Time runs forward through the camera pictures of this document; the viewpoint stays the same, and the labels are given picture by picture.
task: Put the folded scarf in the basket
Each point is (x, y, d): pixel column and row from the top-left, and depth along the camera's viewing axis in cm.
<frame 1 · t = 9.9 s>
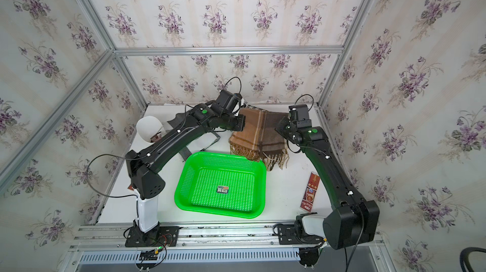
left hand: (247, 124, 79), fingers closed
right hand: (280, 126, 80), fingers closed
brown plaid fringed scarf: (260, 141, 81), point 19 cm above the table
green plastic basket: (222, 184, 88), on the table
white tipped cup: (149, 126, 94), point 12 cm above the table
basket label sticker: (223, 189, 87), on the table

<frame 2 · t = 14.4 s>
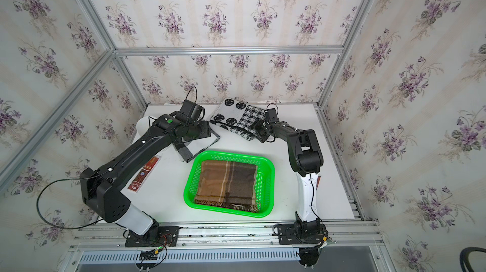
left hand: (208, 132, 81), fingers open
right hand: (252, 131, 104), fingers open
brown plaid fringed scarf: (228, 184, 85), point 3 cm above the table
white smiley houndstooth scarf: (236, 117, 111), point 3 cm above the table
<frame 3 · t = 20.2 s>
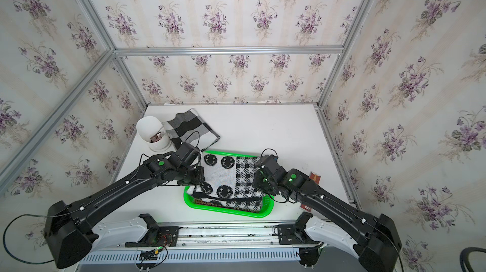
left hand: (207, 180, 76), fingers closed
right hand: (253, 183, 76), fingers closed
white smiley houndstooth scarf: (228, 183, 78), point 10 cm above the table
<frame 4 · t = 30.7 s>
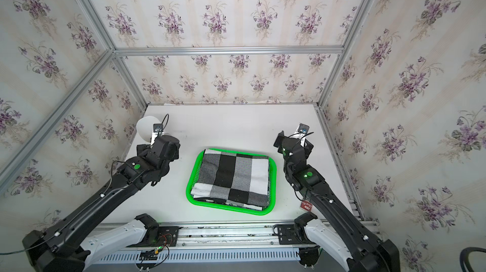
left hand: (162, 146, 75), fingers open
right hand: (292, 136, 77), fingers open
grey black checked scarf: (231, 179, 80), point 10 cm above the table
